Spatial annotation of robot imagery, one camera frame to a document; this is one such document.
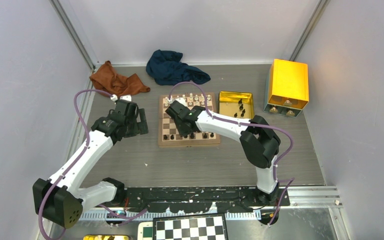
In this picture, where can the dark blue cloth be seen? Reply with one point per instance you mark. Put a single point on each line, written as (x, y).
(166, 68)

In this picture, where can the yellow metal tray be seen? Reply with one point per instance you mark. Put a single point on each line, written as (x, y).
(236, 104)

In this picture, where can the wooden chess board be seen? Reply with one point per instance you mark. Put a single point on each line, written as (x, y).
(167, 126)

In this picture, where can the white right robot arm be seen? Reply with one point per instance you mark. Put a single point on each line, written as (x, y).
(259, 142)

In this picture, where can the yellow drawer box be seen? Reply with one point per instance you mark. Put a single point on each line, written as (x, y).
(286, 88)

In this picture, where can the black white checker calibration board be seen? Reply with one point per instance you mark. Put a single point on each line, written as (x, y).
(191, 227)

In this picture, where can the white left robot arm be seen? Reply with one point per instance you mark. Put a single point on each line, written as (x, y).
(60, 198)

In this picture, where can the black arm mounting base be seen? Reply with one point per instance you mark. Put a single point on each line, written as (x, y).
(198, 199)

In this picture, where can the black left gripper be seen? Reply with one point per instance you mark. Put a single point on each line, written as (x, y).
(140, 127)

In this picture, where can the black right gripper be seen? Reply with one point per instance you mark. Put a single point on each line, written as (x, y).
(183, 133)

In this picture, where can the orange cloth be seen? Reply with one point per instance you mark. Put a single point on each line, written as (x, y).
(108, 80)

